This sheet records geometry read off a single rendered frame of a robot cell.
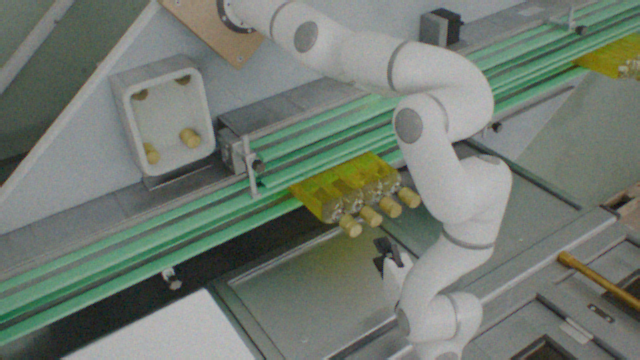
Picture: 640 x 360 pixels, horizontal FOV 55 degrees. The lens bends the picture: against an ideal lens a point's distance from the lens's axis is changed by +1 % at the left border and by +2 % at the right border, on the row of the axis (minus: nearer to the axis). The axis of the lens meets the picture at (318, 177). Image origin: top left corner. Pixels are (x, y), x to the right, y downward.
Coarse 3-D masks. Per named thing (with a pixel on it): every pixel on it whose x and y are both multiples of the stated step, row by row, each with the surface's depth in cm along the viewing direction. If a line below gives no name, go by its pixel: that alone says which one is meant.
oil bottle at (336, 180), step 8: (320, 176) 146; (328, 176) 146; (336, 176) 145; (344, 176) 145; (328, 184) 143; (336, 184) 143; (344, 184) 143; (352, 184) 142; (336, 192) 141; (344, 192) 140; (352, 192) 140; (360, 192) 140; (344, 200) 139; (352, 200) 139; (360, 200) 140; (352, 208) 140
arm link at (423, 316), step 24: (456, 240) 92; (432, 264) 95; (456, 264) 93; (480, 264) 94; (408, 288) 98; (432, 288) 94; (408, 312) 98; (432, 312) 99; (408, 336) 100; (432, 336) 99
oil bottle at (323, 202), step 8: (312, 176) 146; (296, 184) 144; (304, 184) 143; (312, 184) 143; (320, 184) 143; (296, 192) 146; (304, 192) 142; (312, 192) 141; (320, 192) 140; (328, 192) 140; (304, 200) 144; (312, 200) 140; (320, 200) 138; (328, 200) 138; (336, 200) 138; (312, 208) 142; (320, 208) 138; (328, 208) 136; (336, 208) 137; (344, 208) 138; (320, 216) 139; (328, 216) 137
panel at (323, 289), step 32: (384, 224) 153; (288, 256) 146; (320, 256) 146; (352, 256) 145; (416, 256) 144; (224, 288) 138; (256, 288) 139; (288, 288) 138; (320, 288) 137; (352, 288) 137; (448, 288) 136; (256, 320) 131; (288, 320) 130; (320, 320) 130; (352, 320) 129; (384, 320) 128; (256, 352) 124; (288, 352) 124; (320, 352) 123
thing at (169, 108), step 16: (160, 80) 125; (192, 80) 132; (128, 96) 123; (160, 96) 134; (176, 96) 137; (192, 96) 136; (128, 112) 124; (144, 112) 134; (160, 112) 136; (176, 112) 139; (192, 112) 140; (208, 112) 135; (144, 128) 136; (160, 128) 138; (176, 128) 141; (192, 128) 143; (208, 128) 137; (160, 144) 140; (176, 144) 142; (208, 144) 140; (144, 160) 132; (160, 160) 138; (176, 160) 138; (192, 160) 139
